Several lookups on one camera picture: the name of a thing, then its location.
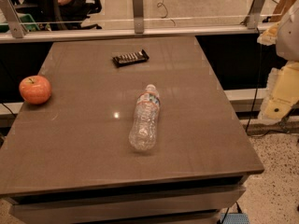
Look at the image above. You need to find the right metal glass bracket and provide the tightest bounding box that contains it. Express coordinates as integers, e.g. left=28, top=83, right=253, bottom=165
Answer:
left=243, top=0, right=265, bottom=29

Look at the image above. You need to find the red apple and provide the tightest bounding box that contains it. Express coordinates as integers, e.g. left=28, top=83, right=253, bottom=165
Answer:
left=19, top=76, right=51, bottom=105

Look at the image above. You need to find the green bin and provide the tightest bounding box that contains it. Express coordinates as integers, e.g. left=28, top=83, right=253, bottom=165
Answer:
left=0, top=14, right=40, bottom=33

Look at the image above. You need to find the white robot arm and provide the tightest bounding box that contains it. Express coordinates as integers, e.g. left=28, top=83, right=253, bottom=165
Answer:
left=257, top=5, right=299, bottom=122

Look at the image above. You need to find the black power cable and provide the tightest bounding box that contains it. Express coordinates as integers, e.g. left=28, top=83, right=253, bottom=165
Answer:
left=244, top=26, right=299, bottom=138

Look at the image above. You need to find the seated person in black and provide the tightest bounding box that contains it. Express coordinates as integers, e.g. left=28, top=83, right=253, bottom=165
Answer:
left=38, top=0, right=102, bottom=31

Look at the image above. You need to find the metal glass bracket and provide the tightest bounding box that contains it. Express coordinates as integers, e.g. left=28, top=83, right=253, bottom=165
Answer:
left=0, top=0, right=26, bottom=38
left=132, top=0, right=144, bottom=34
left=243, top=0, right=265, bottom=29

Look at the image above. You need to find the grey table drawer front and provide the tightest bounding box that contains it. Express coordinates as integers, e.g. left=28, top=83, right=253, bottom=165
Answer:
left=10, top=185, right=246, bottom=224

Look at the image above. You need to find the clear plastic water bottle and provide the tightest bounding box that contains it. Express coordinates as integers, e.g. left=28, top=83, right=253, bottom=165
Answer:
left=129, top=84, right=161, bottom=151

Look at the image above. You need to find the glass barrier panel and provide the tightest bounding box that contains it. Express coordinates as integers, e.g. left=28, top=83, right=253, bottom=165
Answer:
left=1, top=0, right=280, bottom=33

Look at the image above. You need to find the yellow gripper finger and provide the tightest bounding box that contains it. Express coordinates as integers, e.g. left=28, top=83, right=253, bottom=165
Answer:
left=258, top=61, right=299, bottom=120
left=257, top=22, right=279, bottom=46

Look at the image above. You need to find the middle metal glass bracket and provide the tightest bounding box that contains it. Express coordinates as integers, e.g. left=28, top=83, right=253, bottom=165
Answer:
left=132, top=0, right=144, bottom=34

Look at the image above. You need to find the left metal glass bracket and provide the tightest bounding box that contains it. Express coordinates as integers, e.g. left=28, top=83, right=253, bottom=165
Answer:
left=0, top=0, right=26, bottom=38

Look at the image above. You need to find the blue floor pad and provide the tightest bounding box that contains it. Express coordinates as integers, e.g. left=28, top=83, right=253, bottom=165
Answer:
left=220, top=213, right=250, bottom=224

